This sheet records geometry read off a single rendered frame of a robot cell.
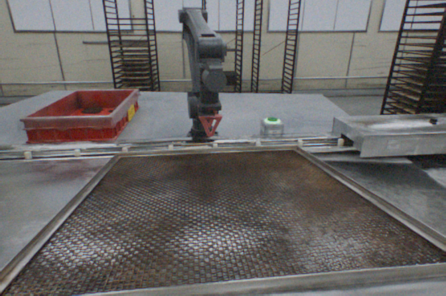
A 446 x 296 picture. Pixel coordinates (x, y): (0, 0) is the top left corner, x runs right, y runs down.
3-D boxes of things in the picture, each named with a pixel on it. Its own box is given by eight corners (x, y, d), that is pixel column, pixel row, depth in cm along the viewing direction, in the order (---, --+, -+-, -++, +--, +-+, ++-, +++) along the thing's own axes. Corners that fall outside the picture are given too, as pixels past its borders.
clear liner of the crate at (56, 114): (142, 106, 142) (140, 87, 139) (117, 142, 97) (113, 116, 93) (77, 107, 140) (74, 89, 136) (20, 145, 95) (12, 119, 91)
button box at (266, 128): (277, 143, 105) (279, 117, 101) (284, 152, 98) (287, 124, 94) (257, 145, 104) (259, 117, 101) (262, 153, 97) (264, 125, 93)
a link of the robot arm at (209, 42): (204, 21, 109) (178, 21, 106) (205, 6, 105) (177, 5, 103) (229, 61, 74) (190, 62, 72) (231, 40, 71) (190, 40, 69)
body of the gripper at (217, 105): (218, 102, 86) (218, 79, 83) (222, 112, 76) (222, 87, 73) (198, 102, 85) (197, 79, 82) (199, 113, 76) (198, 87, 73)
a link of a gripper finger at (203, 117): (220, 130, 85) (220, 101, 82) (222, 139, 79) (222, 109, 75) (198, 131, 85) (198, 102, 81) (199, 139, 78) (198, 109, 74)
